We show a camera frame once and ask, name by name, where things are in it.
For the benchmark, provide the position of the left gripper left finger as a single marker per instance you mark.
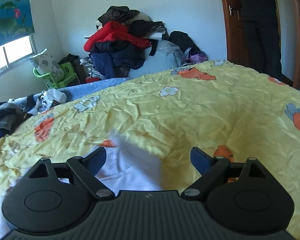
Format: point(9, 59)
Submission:
point(53, 197)

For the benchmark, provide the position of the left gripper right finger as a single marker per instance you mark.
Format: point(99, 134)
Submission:
point(242, 197)

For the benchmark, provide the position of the light lavender long-sleeve top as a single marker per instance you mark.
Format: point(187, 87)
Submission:
point(127, 167)

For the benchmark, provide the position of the folded dark clothes stack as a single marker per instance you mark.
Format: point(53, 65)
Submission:
point(11, 117)

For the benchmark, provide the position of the dark navy clothes pile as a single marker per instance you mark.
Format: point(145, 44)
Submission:
point(111, 57)

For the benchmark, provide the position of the person in dark clothes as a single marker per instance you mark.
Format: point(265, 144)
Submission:
point(262, 36)

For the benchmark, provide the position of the yellow carrot-print bed cover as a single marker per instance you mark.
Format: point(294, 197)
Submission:
point(215, 105)

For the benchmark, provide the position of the light blue knitted blanket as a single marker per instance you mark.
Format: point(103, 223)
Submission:
point(78, 91)

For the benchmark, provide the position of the white plastic bag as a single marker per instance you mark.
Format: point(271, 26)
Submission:
point(52, 97)

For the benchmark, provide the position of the floral white cushion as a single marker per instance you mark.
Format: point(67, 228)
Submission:
point(44, 63)

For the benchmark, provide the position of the brown wooden door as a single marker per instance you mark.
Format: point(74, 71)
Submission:
point(288, 16)

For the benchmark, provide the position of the grey plastic-wrapped bundle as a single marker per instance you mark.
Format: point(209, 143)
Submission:
point(167, 56)

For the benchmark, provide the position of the black backpack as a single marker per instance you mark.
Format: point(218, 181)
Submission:
point(184, 42)

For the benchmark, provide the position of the red puffer jacket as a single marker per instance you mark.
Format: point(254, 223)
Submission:
point(114, 31)

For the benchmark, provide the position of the lotus print roller blind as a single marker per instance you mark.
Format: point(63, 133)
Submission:
point(15, 20)

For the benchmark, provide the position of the black patterned garment on pile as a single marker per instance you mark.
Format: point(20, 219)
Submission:
point(119, 14)

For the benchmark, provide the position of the window with metal frame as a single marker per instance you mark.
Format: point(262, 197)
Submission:
point(16, 52)

